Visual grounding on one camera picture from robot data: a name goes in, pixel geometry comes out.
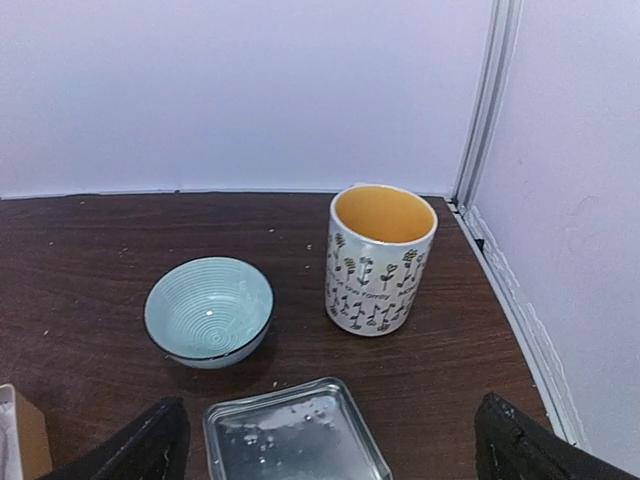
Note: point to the tan tin box paper cups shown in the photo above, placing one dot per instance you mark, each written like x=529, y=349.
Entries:
x=25, y=452

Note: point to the white floral mug yellow inside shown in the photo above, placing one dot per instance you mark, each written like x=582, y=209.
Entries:
x=378, y=244

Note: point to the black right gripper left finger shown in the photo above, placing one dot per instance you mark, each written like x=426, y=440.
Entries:
x=155, y=445

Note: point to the bear print tin lid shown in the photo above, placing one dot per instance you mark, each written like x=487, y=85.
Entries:
x=310, y=431

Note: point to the right rear aluminium corner post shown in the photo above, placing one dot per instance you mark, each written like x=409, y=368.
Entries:
x=499, y=48

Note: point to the right side aluminium base rail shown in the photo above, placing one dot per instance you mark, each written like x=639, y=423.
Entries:
x=537, y=347

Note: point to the light blue ceramic bowl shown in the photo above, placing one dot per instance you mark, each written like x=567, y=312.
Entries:
x=209, y=313

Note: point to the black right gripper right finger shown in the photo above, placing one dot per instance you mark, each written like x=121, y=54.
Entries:
x=511, y=445

